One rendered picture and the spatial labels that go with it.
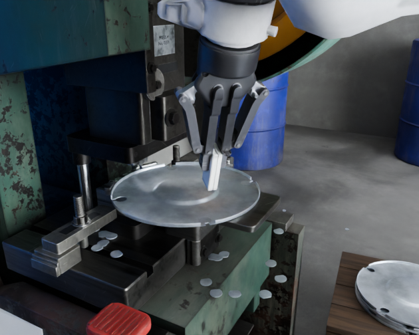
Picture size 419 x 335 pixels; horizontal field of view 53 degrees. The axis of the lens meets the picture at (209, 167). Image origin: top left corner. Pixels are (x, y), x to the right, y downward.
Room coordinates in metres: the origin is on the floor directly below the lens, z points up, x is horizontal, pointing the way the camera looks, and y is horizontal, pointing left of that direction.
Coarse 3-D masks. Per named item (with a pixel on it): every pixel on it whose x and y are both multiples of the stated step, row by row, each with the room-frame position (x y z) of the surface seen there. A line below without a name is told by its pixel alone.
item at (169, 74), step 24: (168, 24) 0.79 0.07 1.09; (168, 48) 0.78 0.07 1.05; (168, 72) 0.78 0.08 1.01; (96, 96) 0.75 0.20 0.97; (120, 96) 0.72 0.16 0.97; (144, 96) 0.71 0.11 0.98; (168, 96) 0.73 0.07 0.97; (96, 120) 0.75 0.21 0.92; (120, 120) 0.73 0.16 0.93; (144, 120) 0.71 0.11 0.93; (168, 120) 0.72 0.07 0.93; (144, 144) 0.71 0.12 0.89
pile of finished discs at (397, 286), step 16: (368, 272) 1.05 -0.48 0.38; (384, 272) 1.05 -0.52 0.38; (400, 272) 1.05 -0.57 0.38; (416, 272) 1.05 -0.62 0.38; (368, 288) 0.97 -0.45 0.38; (384, 288) 0.97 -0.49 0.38; (400, 288) 0.96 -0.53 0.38; (416, 288) 0.96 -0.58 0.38; (368, 304) 0.91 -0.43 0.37; (384, 304) 0.90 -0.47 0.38; (400, 304) 0.90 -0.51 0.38; (416, 304) 0.90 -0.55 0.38; (384, 320) 0.86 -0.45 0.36; (400, 320) 0.83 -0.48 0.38; (416, 320) 0.84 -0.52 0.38
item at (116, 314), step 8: (112, 304) 0.44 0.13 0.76; (120, 304) 0.44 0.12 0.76; (104, 312) 0.43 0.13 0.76; (112, 312) 0.43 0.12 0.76; (120, 312) 0.43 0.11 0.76; (128, 312) 0.43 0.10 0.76; (136, 312) 0.43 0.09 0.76; (96, 320) 0.41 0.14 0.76; (104, 320) 0.41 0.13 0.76; (112, 320) 0.41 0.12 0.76; (120, 320) 0.41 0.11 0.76; (128, 320) 0.41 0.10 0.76; (136, 320) 0.41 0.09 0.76; (144, 320) 0.41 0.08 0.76; (88, 328) 0.40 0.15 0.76; (96, 328) 0.40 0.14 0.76; (104, 328) 0.40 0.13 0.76; (112, 328) 0.40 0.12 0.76; (120, 328) 0.40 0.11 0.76; (128, 328) 0.40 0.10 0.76; (136, 328) 0.40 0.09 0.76; (144, 328) 0.40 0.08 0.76
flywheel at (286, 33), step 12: (276, 0) 1.05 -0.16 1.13; (276, 12) 1.05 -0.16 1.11; (276, 24) 1.02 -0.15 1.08; (288, 24) 1.00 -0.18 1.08; (276, 36) 1.02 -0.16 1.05; (288, 36) 1.00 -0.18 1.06; (300, 36) 0.99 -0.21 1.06; (264, 48) 1.03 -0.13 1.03; (276, 48) 1.01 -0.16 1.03; (288, 48) 1.04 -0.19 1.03
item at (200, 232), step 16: (256, 208) 0.68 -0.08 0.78; (272, 208) 0.68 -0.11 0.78; (208, 224) 0.72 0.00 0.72; (224, 224) 0.63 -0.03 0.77; (240, 224) 0.62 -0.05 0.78; (256, 224) 0.62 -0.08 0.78; (192, 240) 0.69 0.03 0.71; (208, 240) 0.72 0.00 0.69; (192, 256) 0.69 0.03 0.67; (208, 256) 0.72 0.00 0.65
